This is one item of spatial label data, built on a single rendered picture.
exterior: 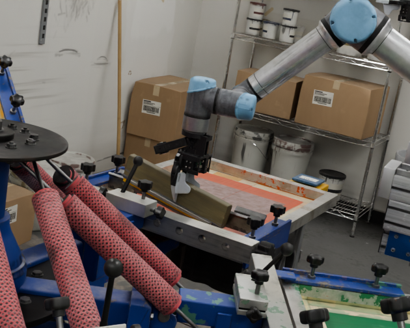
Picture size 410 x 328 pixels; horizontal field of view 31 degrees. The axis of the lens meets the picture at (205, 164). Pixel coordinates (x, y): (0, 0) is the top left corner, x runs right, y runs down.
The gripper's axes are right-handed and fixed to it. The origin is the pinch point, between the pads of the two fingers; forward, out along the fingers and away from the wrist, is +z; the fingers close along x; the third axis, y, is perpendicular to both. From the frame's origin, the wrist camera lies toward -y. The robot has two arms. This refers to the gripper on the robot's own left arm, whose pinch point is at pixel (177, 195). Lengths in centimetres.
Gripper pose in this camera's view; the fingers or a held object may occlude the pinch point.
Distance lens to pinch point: 219.3
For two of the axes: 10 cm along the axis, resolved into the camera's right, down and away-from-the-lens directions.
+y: 8.7, 2.6, -4.2
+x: 4.7, -1.5, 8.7
